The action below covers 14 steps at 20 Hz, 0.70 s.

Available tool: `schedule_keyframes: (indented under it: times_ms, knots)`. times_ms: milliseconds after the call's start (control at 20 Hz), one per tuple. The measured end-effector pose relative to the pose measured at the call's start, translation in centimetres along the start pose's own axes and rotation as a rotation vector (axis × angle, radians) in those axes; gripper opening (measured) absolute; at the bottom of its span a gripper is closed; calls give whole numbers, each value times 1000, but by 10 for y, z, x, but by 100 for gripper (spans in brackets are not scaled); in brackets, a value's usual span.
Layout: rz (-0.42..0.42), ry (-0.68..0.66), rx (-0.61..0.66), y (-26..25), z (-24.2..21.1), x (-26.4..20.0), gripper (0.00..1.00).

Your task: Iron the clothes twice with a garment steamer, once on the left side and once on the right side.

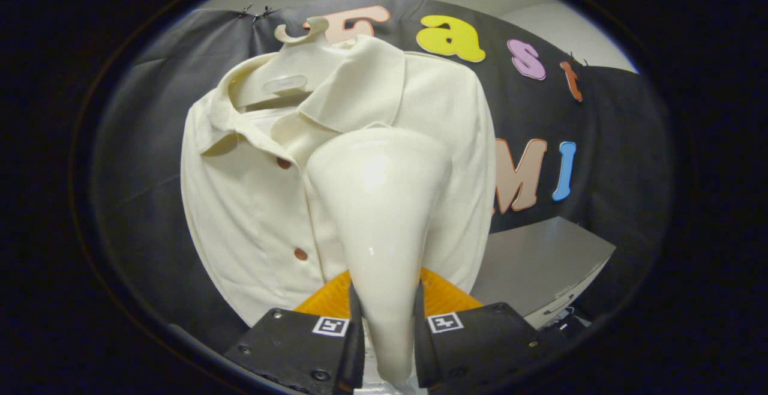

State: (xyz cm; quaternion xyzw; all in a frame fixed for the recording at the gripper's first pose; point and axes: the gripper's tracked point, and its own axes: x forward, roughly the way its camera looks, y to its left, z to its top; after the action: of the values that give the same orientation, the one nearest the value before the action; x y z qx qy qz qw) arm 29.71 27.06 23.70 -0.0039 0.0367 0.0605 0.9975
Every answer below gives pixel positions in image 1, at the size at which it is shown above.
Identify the white plastic hanger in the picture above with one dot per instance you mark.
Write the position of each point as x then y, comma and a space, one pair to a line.
288, 77

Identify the grey and white cabinet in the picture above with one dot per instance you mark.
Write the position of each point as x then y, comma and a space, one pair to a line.
540, 257

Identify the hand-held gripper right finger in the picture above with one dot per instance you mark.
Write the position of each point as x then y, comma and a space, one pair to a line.
423, 359

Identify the cream button-up shirt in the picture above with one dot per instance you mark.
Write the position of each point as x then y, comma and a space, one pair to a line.
252, 203

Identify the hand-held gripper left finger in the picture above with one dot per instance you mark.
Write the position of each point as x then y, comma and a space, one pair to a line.
355, 359

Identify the white garment steamer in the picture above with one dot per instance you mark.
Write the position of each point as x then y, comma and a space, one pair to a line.
378, 203

